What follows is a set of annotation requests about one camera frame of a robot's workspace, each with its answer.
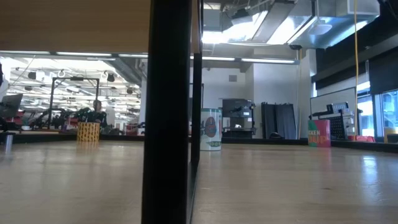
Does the person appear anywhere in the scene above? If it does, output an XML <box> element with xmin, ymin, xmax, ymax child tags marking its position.
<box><xmin>83</xmin><ymin>99</ymin><xmax>109</xmax><ymax>128</ymax></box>

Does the black pegboard cart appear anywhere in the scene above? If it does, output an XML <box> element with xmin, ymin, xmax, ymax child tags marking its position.
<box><xmin>309</xmin><ymin>101</ymin><xmax>356</xmax><ymax>141</ymax></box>

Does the black aluminium table frame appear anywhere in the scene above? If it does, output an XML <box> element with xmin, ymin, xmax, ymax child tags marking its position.
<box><xmin>0</xmin><ymin>132</ymin><xmax>398</xmax><ymax>154</ymax></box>

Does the white can, red green print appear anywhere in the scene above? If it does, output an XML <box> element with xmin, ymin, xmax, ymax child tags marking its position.
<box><xmin>200</xmin><ymin>108</ymin><xmax>223</xmax><ymax>152</ymax></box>

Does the grey metal post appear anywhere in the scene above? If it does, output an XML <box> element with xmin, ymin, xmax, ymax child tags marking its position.
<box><xmin>4</xmin><ymin>133</ymin><xmax>14</xmax><ymax>154</ymax></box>

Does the silver ceiling duct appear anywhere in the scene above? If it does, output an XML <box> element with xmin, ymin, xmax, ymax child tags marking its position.
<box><xmin>222</xmin><ymin>0</ymin><xmax>382</xmax><ymax>50</ymax></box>

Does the black gantry frame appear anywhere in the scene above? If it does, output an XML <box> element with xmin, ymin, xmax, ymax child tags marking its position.
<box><xmin>48</xmin><ymin>77</ymin><xmax>100</xmax><ymax>130</ymax></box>

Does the black shelf side frame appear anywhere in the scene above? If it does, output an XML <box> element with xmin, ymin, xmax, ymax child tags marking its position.
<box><xmin>141</xmin><ymin>0</ymin><xmax>205</xmax><ymax>224</ymax></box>

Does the ceiling strip light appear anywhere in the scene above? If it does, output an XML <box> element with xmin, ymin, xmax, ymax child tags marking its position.
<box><xmin>201</xmin><ymin>55</ymin><xmax>297</xmax><ymax>65</ymax></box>

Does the pink green soup can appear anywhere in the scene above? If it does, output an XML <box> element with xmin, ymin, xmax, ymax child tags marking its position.
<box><xmin>307</xmin><ymin>119</ymin><xmax>331</xmax><ymax>148</ymax></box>

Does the dark curtain panel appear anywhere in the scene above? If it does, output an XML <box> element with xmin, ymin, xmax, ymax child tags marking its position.
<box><xmin>261</xmin><ymin>101</ymin><xmax>297</xmax><ymax>140</ymax></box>

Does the wooden shelf board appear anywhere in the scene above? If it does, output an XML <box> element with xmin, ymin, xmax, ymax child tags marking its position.
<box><xmin>0</xmin><ymin>0</ymin><xmax>201</xmax><ymax>54</ymax></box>

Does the red low object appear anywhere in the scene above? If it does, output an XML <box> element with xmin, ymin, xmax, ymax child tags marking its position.
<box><xmin>347</xmin><ymin>134</ymin><xmax>376</xmax><ymax>143</ymax></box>

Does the dark computer monitor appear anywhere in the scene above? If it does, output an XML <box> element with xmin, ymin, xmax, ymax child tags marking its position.
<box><xmin>0</xmin><ymin>93</ymin><xmax>24</xmax><ymax>121</ymax></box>

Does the whiteboard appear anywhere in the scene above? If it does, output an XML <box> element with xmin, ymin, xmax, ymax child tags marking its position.
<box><xmin>310</xmin><ymin>86</ymin><xmax>357</xmax><ymax>121</ymax></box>

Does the white ceiling disc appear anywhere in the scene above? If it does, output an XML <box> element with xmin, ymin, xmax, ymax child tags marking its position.
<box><xmin>307</xmin><ymin>19</ymin><xmax>333</xmax><ymax>37</ymax></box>

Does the yellow object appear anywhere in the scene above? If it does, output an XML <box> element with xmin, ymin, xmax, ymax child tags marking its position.
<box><xmin>384</xmin><ymin>126</ymin><xmax>398</xmax><ymax>144</ymax></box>

